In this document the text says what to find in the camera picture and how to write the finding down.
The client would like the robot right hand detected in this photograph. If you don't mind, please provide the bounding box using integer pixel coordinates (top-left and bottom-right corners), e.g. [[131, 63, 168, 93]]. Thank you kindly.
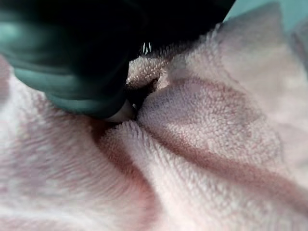
[[0, 0, 238, 124]]

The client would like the pink terry towel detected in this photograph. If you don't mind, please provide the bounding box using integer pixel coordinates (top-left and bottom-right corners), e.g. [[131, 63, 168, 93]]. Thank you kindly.
[[0, 2, 308, 231]]

